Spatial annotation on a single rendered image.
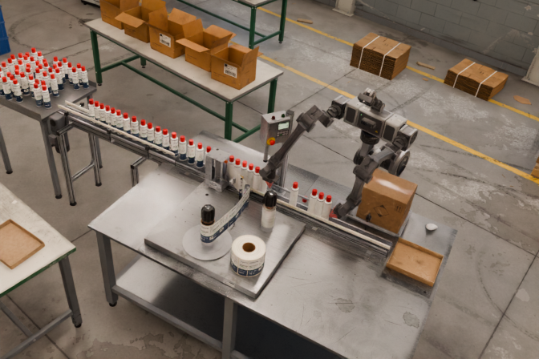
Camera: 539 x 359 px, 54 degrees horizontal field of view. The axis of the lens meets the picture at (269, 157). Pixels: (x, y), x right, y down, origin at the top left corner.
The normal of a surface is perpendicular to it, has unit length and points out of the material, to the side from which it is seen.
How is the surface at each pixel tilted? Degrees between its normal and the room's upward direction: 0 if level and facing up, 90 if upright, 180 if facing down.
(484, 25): 90
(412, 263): 0
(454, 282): 0
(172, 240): 0
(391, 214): 90
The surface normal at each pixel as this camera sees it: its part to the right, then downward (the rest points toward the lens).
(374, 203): -0.50, 0.49
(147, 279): 0.08, -0.79
